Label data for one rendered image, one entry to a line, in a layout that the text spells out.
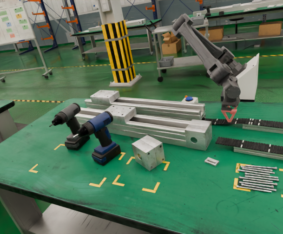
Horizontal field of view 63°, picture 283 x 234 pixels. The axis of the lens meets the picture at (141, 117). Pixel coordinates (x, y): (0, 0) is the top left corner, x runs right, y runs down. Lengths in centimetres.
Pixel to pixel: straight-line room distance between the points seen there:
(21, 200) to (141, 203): 100
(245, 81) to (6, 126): 207
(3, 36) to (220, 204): 641
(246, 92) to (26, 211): 155
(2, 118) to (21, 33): 423
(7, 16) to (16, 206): 540
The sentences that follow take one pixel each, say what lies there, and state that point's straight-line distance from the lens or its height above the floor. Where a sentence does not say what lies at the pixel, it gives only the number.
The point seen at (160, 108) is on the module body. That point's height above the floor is 86.
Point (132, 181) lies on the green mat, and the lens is 97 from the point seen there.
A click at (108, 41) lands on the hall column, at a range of 434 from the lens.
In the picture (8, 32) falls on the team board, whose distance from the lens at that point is 668.
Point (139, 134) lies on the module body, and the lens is 119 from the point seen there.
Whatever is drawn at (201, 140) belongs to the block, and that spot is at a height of 83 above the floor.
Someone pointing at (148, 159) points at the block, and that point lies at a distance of 96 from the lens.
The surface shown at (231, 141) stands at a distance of 107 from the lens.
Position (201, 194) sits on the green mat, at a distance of 88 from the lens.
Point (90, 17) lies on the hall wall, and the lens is 1060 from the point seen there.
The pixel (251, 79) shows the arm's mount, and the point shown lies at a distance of 146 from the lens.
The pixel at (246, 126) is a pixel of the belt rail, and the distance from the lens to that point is 121.
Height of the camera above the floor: 142
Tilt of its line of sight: 27 degrees down
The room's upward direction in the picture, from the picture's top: 11 degrees counter-clockwise
